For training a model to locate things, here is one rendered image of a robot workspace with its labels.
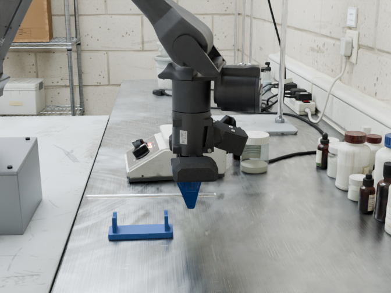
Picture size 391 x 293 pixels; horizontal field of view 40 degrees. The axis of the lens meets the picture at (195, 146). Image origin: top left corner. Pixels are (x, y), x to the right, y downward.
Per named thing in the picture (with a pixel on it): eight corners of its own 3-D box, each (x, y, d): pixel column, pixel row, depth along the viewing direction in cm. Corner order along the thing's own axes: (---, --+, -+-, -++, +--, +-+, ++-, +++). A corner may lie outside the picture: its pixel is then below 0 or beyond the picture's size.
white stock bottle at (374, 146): (386, 179, 109) (390, 138, 107) (363, 179, 109) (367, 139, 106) (376, 171, 114) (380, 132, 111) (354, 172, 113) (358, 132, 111)
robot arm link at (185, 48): (172, 35, 72) (261, 36, 70) (184, 26, 80) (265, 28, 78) (174, 115, 76) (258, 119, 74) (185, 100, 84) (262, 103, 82)
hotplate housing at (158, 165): (127, 184, 106) (125, 145, 104) (124, 164, 119) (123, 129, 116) (237, 178, 110) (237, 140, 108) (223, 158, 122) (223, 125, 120)
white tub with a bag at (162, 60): (150, 85, 217) (149, 31, 211) (184, 84, 221) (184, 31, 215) (159, 92, 204) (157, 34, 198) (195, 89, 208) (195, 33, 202)
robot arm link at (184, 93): (155, 63, 76) (220, 65, 74) (164, 59, 81) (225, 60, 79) (155, 111, 78) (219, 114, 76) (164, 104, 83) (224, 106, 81)
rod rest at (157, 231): (107, 240, 82) (106, 218, 81) (109, 231, 86) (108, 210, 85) (173, 238, 83) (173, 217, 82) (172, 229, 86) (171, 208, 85)
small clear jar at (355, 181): (359, 194, 101) (362, 172, 100) (373, 201, 98) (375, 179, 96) (342, 196, 100) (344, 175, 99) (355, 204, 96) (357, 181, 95)
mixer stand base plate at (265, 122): (187, 136, 141) (187, 132, 141) (182, 118, 160) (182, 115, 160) (298, 134, 144) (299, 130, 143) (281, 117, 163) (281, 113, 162)
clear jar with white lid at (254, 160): (273, 173, 113) (274, 136, 111) (246, 176, 111) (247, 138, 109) (260, 164, 118) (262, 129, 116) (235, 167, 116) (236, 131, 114)
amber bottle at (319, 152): (330, 165, 118) (332, 131, 115) (330, 170, 115) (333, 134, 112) (315, 164, 118) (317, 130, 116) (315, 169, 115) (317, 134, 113)
